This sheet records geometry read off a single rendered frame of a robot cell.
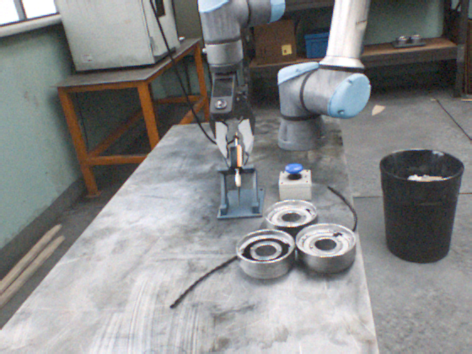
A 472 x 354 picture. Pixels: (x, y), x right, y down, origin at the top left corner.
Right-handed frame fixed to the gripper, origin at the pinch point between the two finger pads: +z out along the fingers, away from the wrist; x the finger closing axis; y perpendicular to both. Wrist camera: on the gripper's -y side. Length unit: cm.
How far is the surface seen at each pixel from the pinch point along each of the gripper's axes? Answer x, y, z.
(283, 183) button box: -10.0, -2.0, 7.4
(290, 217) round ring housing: -11.2, -12.4, 10.1
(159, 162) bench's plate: 27.8, 27.2, 11.9
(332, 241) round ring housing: -18.8, -23.0, 9.5
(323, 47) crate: -41, 329, 37
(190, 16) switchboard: 83, 360, -1
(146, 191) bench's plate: 26.3, 7.8, 11.9
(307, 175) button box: -15.4, 1.1, 7.4
